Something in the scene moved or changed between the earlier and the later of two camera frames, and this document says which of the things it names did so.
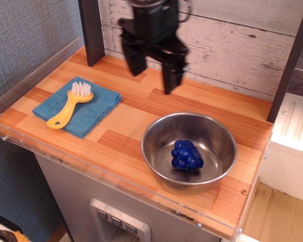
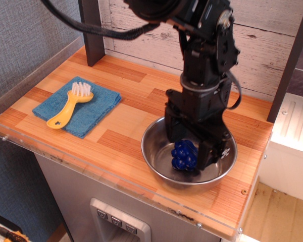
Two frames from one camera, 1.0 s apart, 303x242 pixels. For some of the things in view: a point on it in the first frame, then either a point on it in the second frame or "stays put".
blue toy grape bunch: (186, 156) stays put
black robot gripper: (154, 25) to (196, 115)
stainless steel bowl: (214, 138) stays put
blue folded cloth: (85, 114) stays put
